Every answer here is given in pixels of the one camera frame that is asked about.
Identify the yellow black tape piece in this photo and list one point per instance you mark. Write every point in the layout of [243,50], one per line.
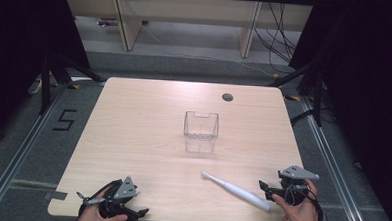
[276,75]

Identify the black metal stand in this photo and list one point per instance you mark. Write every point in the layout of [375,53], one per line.
[318,96]
[45,84]

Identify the white electric toothbrush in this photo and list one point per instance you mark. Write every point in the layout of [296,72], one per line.
[238,192]

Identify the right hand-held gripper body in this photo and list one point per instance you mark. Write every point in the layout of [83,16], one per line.
[296,173]

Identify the person's right hand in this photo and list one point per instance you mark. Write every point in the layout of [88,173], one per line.
[304,217]

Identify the clear plastic container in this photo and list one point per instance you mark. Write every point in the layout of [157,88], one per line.
[201,132]

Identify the light wooden shelf unit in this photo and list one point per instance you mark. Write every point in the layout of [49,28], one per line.
[188,10]

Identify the black curtain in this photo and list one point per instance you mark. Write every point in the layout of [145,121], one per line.
[23,49]
[368,81]

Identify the aluminium floor rail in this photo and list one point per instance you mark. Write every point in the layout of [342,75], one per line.
[22,156]
[331,169]

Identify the small pink object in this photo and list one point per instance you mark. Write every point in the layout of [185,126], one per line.
[107,22]

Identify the person's left hand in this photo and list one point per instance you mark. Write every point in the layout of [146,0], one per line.
[92,216]

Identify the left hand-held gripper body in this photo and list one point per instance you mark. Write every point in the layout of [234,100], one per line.
[124,188]

